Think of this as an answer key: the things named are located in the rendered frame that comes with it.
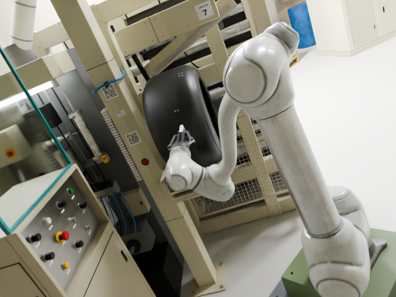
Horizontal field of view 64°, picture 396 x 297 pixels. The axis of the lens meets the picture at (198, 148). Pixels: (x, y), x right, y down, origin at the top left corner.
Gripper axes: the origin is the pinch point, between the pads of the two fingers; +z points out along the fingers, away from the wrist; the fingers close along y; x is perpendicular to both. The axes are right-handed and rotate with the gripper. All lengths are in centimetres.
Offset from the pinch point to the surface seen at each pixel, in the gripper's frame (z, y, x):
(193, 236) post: 15, 28, 83
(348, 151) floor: 129, -111, 144
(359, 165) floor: 100, -110, 140
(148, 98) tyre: 17.5, 12.8, -14.9
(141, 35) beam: 57, 11, -39
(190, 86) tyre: 17.2, -9.3, -13.3
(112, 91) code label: 28.8, 32.6, -22.4
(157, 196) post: 19, 37, 46
